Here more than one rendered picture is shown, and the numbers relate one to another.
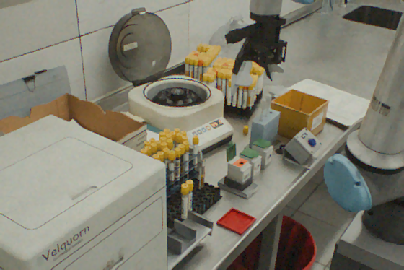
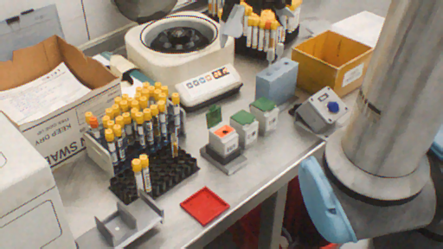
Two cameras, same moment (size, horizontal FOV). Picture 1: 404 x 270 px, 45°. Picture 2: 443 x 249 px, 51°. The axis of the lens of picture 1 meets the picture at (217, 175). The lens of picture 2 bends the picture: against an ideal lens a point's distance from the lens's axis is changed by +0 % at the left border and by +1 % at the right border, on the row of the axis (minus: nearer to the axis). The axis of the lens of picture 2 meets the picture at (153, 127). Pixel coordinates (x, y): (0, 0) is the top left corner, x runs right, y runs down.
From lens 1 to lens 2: 0.39 m
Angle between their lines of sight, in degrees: 20
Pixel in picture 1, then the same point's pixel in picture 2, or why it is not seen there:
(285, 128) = (308, 81)
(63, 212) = not seen: outside the picture
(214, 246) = (166, 237)
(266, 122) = (274, 77)
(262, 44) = not seen: outside the picture
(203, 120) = (202, 68)
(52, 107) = (38, 50)
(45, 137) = not seen: outside the picture
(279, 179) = (280, 151)
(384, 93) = (373, 88)
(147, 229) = (32, 236)
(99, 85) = (104, 22)
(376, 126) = (362, 135)
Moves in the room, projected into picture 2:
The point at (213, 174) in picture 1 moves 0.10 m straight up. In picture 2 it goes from (200, 137) to (199, 101)
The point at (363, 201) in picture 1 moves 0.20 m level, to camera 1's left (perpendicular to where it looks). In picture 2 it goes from (339, 235) to (182, 201)
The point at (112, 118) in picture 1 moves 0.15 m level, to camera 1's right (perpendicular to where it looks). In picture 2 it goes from (92, 67) to (151, 74)
